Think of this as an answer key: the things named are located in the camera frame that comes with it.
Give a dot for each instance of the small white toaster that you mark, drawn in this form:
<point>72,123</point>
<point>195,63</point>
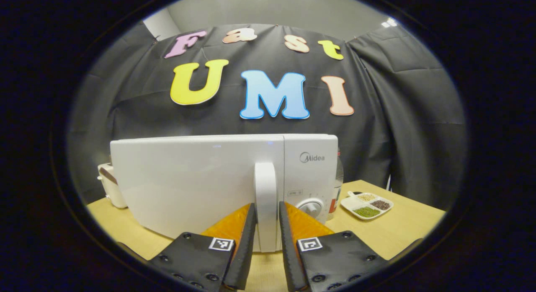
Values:
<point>113,191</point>

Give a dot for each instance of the white microwave oven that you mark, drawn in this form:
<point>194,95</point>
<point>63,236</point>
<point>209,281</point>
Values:
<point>188,183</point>

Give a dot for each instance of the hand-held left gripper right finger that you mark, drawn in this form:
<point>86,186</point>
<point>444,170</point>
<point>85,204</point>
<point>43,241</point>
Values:
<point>289,254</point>

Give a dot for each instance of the small ceiling light panel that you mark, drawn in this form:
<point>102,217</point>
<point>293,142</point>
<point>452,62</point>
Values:
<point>389,22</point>

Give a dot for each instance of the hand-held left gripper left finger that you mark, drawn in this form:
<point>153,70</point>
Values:
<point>245,250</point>

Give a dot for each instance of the white divided dish of beans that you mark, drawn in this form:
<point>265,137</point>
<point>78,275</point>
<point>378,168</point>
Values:
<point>360,203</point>

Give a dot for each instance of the clear red label water bottle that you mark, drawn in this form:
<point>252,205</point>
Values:
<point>338,179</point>

